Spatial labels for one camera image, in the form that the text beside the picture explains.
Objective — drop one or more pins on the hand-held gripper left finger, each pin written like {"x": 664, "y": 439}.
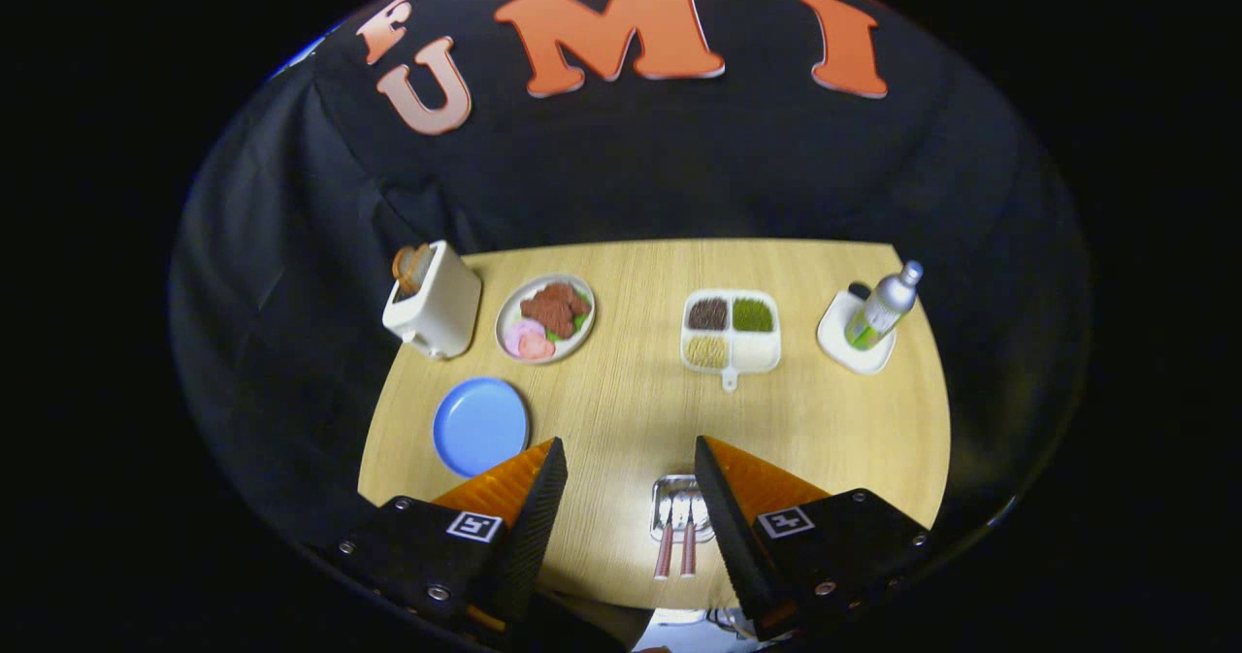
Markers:
{"x": 529, "y": 537}

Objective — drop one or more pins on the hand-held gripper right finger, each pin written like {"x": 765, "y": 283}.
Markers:
{"x": 733, "y": 537}

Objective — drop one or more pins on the blue round plate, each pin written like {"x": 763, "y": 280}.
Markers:
{"x": 480, "y": 425}

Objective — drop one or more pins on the white divided tray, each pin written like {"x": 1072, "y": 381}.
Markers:
{"x": 755, "y": 352}

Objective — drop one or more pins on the pile of yellow beans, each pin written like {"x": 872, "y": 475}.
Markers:
{"x": 706, "y": 351}

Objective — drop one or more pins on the red tomato slice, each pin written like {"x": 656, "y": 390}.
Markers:
{"x": 537, "y": 347}

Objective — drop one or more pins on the pink ham slice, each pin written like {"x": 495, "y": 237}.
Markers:
{"x": 519, "y": 333}

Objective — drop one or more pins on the small white dish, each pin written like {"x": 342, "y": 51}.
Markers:
{"x": 834, "y": 342}

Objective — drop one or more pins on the green lettuce leaf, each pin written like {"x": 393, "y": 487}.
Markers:
{"x": 579, "y": 323}

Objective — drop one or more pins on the pile of green beans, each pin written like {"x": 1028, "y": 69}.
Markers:
{"x": 753, "y": 315}

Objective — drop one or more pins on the pile of dark brown beans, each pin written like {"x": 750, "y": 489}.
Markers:
{"x": 708, "y": 314}

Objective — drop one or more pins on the beige oval food plate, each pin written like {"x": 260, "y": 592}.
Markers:
{"x": 509, "y": 309}

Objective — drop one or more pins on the brown meat patty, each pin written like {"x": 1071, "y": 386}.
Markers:
{"x": 555, "y": 309}

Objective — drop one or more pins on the white toaster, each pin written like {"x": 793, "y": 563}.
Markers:
{"x": 446, "y": 309}

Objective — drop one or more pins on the silver bottle with green label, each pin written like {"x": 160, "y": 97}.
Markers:
{"x": 885, "y": 306}

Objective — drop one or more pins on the brown bread slice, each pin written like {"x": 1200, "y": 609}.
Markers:
{"x": 412, "y": 267}

